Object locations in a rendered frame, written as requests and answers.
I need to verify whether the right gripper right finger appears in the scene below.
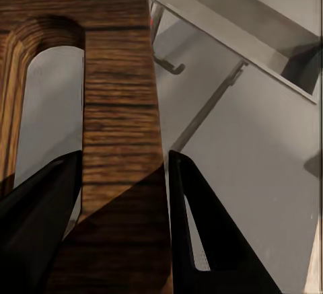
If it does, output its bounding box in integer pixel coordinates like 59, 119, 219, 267
168, 150, 282, 294

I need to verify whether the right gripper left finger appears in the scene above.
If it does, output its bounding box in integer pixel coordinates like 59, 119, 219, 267
0, 150, 82, 294

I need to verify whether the cutting board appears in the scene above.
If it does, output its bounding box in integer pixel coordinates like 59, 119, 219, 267
0, 0, 174, 294

